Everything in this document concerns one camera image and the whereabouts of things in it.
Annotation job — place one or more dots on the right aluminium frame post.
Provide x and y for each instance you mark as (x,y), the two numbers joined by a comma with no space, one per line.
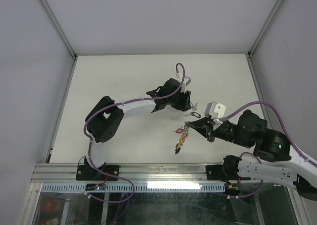
(266,26)

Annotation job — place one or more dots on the slotted white cable duct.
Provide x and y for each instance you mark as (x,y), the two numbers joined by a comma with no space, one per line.
(143,187)

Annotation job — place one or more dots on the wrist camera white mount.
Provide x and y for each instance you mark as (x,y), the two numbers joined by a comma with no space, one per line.
(215,111)
(184,80)

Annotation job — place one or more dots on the aluminium mounting rail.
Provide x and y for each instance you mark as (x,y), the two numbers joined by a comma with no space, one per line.
(72,172)

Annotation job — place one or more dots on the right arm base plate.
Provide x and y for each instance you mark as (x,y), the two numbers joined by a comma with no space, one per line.
(214,172)

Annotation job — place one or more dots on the large keyring with yellow grip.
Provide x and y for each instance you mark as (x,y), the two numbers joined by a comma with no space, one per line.
(183,132)

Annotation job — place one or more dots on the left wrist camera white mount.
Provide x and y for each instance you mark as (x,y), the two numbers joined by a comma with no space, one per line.
(184,80)

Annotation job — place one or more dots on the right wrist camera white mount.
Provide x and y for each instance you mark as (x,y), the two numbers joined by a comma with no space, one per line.
(215,111)

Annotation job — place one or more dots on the aluminium frame post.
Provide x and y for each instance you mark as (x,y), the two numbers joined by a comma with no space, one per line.
(57,27)
(266,26)

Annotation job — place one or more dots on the left aluminium frame post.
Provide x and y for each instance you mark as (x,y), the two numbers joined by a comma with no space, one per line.
(57,27)

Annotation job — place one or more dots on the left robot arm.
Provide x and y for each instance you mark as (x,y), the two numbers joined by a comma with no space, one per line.
(102,123)

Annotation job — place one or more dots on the key with blue tag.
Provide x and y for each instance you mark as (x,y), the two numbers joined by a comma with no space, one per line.
(193,106)

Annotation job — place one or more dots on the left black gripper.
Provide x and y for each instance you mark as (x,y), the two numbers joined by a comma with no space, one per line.
(184,105)

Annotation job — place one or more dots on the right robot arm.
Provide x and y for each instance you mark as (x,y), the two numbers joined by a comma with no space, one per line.
(279,162)

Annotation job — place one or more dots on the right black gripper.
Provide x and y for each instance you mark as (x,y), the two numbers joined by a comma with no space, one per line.
(204,128)

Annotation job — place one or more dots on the key with black tag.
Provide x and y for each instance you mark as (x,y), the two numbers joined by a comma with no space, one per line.
(194,114)

